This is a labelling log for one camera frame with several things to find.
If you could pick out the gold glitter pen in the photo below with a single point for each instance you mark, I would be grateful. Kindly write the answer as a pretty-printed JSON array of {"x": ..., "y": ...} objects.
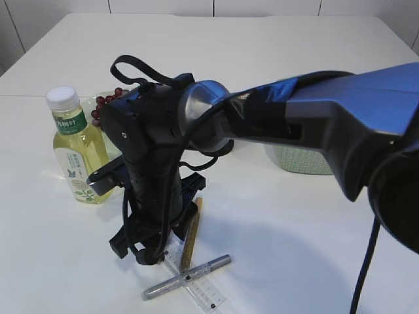
[{"x": 188, "y": 248}]

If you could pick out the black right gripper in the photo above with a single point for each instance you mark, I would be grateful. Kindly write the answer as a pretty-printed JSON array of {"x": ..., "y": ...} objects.
[{"x": 150, "y": 213}]

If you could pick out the yellow tea drink bottle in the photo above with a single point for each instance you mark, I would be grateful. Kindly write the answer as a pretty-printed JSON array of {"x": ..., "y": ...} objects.
[{"x": 78, "y": 145}]

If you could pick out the clear plastic ruler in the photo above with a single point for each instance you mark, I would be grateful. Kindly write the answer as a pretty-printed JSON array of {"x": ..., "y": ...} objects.
[{"x": 204, "y": 294}]

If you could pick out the green scalloped plastic plate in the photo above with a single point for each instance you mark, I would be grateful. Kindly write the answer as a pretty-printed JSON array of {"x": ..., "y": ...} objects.
[{"x": 89, "y": 104}]

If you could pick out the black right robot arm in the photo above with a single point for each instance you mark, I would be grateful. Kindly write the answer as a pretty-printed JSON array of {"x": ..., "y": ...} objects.
[{"x": 364, "y": 125}]

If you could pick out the black mesh pen holder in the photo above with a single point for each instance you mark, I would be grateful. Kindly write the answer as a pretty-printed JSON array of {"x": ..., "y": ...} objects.
[{"x": 225, "y": 149}]

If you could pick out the green woven plastic basket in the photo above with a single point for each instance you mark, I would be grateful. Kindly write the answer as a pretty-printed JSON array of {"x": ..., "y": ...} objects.
[{"x": 298, "y": 160}]

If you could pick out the silver glitter pen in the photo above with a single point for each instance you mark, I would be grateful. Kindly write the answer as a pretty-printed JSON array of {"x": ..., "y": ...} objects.
[{"x": 185, "y": 278}]

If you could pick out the purple artificial grape bunch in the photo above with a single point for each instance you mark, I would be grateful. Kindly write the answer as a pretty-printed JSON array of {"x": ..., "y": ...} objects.
[{"x": 102, "y": 100}]

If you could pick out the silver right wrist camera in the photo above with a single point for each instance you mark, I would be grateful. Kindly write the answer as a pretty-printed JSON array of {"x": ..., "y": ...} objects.
[{"x": 109, "y": 176}]

